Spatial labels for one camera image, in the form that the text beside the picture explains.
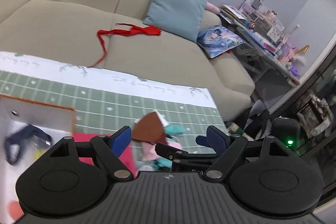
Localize red ribbon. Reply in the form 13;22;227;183
88;22;162;68

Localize orange-edged white cardboard box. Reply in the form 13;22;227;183
0;94;75;224

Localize brown leather pouch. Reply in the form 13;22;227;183
131;111;168;146

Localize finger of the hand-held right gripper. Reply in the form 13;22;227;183
155;143;218;161
196;136;210;147

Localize green checked tablecloth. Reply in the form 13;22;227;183
0;51;226;161

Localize cluttered shelf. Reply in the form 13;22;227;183
297;93;336;138

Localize pale pink plush toy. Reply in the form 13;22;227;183
206;2;221;14

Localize salmon pink soft ball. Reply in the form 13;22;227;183
8;200;23;223

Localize clear display case with figurines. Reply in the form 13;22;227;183
245;0;285;35

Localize beige sofa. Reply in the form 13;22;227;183
0;0;256;122

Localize pink purple ornaments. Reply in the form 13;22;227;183
278;46;307;77

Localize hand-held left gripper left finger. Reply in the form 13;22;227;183
47;126;134;180

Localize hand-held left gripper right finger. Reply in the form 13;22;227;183
203;126;292;180

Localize yellow-green plastic bag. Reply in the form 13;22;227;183
33;144;48;160

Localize printed figure cushion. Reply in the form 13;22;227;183
196;25;245;59

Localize clear box with red lid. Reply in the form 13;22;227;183
72;132;138;178

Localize dark bag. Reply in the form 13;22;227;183
226;99;271;140

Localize pink plush doll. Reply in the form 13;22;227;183
140;141;184;161

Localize light blue cushion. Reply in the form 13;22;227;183
143;0;209;43

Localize grey cluttered desk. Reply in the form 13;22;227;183
219;6;302;88

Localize navy blue cloth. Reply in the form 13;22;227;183
5;124;52;165

